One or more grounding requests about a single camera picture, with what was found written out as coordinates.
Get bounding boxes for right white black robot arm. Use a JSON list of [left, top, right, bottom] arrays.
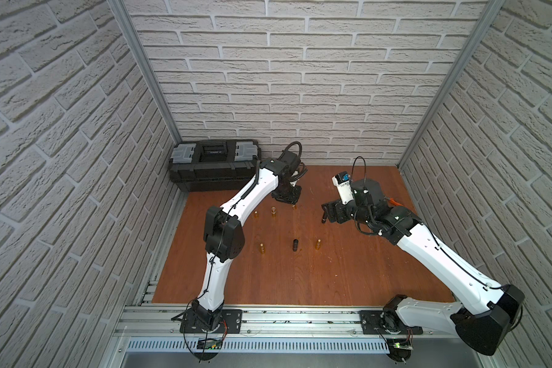
[[322, 172, 525, 356]]

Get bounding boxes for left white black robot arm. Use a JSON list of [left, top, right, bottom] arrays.
[[190, 141, 308, 331]]

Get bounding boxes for black grey toolbox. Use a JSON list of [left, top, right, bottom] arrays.
[[169, 140, 262, 193]]

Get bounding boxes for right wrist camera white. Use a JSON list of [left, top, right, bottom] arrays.
[[332, 171, 354, 205]]

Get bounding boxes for orange handled pliers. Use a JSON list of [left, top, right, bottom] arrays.
[[386, 198, 403, 206]]

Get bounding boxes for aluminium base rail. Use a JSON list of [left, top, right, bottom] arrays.
[[113, 304, 456, 339]]

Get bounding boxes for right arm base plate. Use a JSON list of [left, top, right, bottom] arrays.
[[359, 310, 423, 335]]

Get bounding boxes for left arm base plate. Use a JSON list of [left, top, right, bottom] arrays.
[[179, 309, 242, 334]]

